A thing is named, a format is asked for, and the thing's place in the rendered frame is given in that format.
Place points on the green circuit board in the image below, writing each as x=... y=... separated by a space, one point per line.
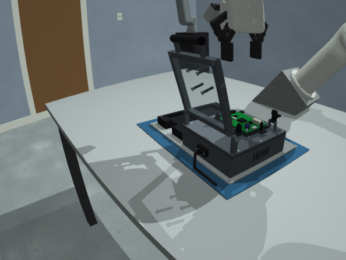
x=247 y=122

